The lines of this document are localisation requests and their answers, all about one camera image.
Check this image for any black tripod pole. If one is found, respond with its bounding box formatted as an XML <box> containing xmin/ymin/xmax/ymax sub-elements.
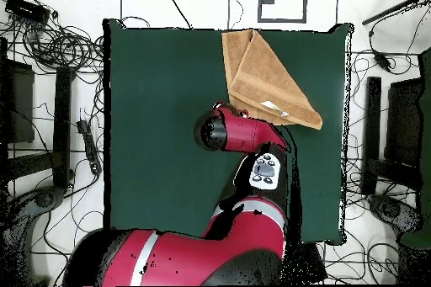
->
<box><xmin>361</xmin><ymin>0</ymin><xmax>431</xmax><ymax>26</ymax></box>

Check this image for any black flat panel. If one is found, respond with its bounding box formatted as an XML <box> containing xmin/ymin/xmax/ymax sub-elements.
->
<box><xmin>0</xmin><ymin>59</ymin><xmax>35</xmax><ymax>145</ymax></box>
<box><xmin>384</xmin><ymin>77</ymin><xmax>424</xmax><ymax>168</ymax></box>

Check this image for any grey chair base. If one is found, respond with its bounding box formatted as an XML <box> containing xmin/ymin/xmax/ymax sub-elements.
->
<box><xmin>9</xmin><ymin>185</ymin><xmax>67</xmax><ymax>221</ymax></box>
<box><xmin>366</xmin><ymin>194</ymin><xmax>425</xmax><ymax>234</ymax></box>

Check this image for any tangled black cable bundle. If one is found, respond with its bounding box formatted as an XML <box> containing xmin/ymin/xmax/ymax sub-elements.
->
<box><xmin>19</xmin><ymin>24</ymin><xmax>105</xmax><ymax>72</ymax></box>

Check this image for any black power strip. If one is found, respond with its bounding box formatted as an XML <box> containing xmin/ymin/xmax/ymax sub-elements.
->
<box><xmin>76</xmin><ymin>119</ymin><xmax>103</xmax><ymax>176</ymax></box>

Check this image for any black frame bar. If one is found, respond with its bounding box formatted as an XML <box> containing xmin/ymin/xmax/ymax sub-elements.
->
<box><xmin>361</xmin><ymin>76</ymin><xmax>382</xmax><ymax>195</ymax></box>
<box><xmin>52</xmin><ymin>66</ymin><xmax>73</xmax><ymax>189</ymax></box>

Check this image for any black device box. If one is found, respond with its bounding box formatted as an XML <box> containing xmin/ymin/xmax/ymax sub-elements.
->
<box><xmin>4</xmin><ymin>0</ymin><xmax>51</xmax><ymax>26</ymax></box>

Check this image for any dark green tablecloth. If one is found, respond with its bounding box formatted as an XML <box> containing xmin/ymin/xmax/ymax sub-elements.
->
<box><xmin>102</xmin><ymin>18</ymin><xmax>354</xmax><ymax>246</ymax></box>

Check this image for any black power adapter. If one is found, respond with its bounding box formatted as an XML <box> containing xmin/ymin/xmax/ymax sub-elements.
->
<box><xmin>372</xmin><ymin>50</ymin><xmax>392</xmax><ymax>73</ymax></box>

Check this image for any tan terry towel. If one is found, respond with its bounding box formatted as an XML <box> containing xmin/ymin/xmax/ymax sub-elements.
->
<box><xmin>221</xmin><ymin>29</ymin><xmax>323</xmax><ymax>130</ymax></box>

